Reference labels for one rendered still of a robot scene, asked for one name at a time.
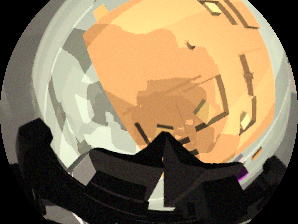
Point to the magenta block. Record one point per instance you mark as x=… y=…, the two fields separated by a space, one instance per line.
x=242 y=174

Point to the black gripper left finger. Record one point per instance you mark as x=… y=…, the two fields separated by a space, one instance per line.
x=144 y=168

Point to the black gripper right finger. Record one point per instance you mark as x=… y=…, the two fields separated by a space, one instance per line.
x=184 y=172

